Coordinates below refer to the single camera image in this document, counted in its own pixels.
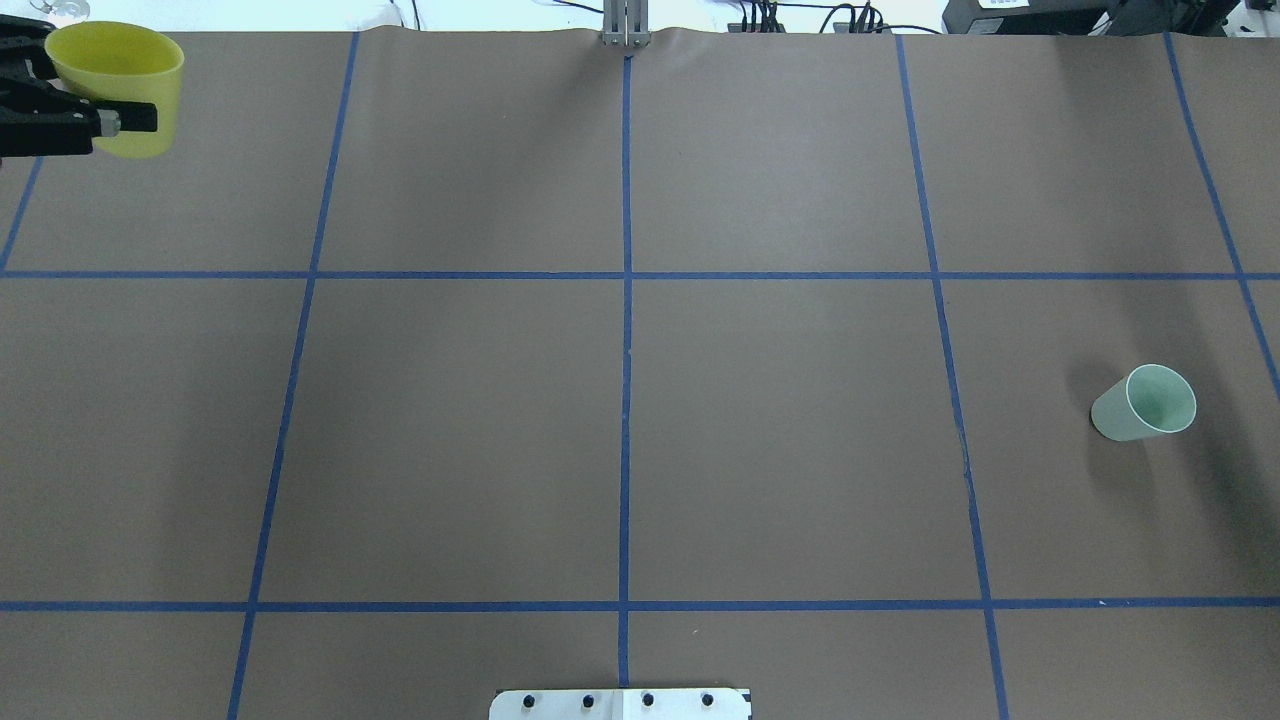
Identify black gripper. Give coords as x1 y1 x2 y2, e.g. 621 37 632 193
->
1 22 159 158

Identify yellow plastic cup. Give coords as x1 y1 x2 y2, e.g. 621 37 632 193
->
45 20 186 159

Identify light green plastic cup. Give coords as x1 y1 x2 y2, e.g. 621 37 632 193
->
1089 364 1198 442

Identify black device on desk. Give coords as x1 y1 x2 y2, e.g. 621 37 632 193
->
942 1 1240 37

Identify grey metal camera post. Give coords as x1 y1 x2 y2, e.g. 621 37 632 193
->
600 0 652 49

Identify black power strip cables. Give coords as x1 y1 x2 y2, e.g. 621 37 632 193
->
727 0 946 36

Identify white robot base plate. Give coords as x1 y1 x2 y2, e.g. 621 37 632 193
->
488 687 754 719

